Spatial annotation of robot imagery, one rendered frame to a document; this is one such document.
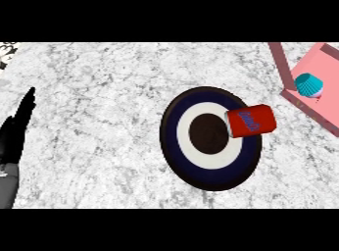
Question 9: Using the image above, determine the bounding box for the red can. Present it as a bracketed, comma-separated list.
[224, 103, 279, 139]

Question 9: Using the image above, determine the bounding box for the pink box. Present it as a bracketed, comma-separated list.
[267, 42, 339, 138]

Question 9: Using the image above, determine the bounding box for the teal cupcake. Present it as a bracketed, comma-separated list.
[295, 73, 325, 99]

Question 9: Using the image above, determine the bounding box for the dark blue and white plate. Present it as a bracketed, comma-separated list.
[160, 85, 264, 192]

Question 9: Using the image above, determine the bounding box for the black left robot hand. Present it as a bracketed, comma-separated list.
[0, 86, 38, 171]

